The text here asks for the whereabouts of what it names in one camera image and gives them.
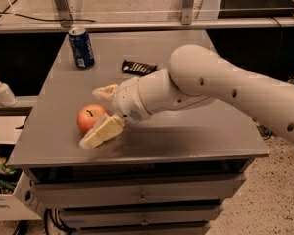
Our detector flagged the black cables under cabinet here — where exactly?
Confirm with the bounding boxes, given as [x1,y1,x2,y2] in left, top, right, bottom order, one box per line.
[42,208,76,235]

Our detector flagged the black chocolate bar wrapper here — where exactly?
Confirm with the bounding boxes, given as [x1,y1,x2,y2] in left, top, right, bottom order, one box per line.
[122,60,157,76]

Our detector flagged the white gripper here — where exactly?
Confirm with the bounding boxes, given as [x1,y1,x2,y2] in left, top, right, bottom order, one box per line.
[79,77,151,150]

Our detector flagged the metal frame rail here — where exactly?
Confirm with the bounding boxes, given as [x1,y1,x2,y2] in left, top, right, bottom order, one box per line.
[0,0,294,33]

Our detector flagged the white pump bottle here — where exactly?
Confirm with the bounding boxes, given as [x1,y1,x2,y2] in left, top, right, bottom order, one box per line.
[0,81,17,107]

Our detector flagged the black cable on floor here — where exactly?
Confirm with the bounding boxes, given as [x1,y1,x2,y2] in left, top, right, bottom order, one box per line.
[0,12,97,24]

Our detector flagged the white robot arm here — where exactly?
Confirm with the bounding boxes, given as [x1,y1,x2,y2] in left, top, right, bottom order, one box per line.
[79,45,294,149]

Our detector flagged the grey drawer cabinet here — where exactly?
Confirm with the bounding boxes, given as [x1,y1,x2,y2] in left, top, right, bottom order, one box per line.
[9,30,268,235]

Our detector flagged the white cardboard box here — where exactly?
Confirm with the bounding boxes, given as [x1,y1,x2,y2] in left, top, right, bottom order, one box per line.
[0,116,45,221]

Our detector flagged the red apple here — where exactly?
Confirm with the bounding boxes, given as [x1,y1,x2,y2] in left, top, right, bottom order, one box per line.
[76,104,107,134]

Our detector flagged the blue pepsi can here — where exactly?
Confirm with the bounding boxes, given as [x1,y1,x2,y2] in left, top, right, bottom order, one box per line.
[69,27,95,70]

